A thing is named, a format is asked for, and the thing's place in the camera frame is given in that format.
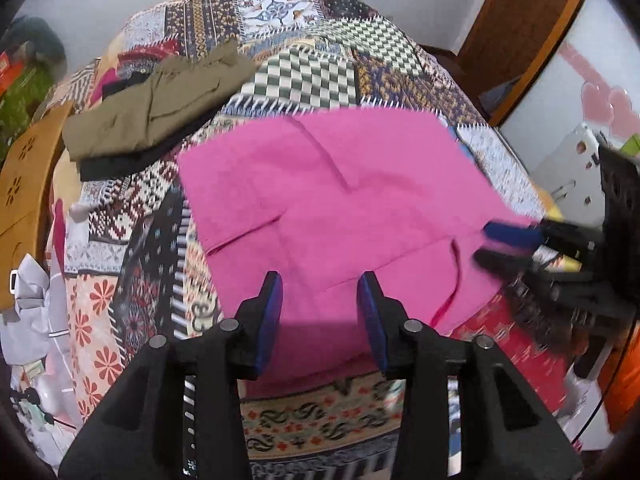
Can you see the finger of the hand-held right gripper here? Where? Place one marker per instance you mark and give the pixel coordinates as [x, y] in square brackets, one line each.
[500, 263]
[510, 234]

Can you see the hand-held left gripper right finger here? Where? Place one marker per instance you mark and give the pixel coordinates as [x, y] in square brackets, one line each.
[371, 310]

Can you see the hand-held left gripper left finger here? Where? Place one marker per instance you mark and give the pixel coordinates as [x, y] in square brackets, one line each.
[268, 305]

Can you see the pink pants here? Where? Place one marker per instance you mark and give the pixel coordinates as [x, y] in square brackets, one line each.
[345, 215]

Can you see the olive green folded pants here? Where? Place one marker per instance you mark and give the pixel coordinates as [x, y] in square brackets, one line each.
[155, 105]

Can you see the white perforated appliance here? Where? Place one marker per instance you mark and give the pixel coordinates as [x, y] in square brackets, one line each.
[570, 170]

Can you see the pink heart decoration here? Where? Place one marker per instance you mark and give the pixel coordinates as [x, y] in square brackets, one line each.
[607, 105]

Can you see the patchwork printed blanket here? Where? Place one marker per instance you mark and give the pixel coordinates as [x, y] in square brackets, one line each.
[280, 125]

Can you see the wooden door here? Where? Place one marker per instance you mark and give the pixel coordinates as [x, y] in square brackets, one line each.
[525, 35]

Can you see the black folded garment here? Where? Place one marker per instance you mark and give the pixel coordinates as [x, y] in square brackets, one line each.
[125, 157]

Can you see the grey white garment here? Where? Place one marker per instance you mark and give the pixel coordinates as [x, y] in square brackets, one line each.
[30, 310]

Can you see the wooden chair back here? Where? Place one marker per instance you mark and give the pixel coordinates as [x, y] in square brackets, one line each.
[25, 195]

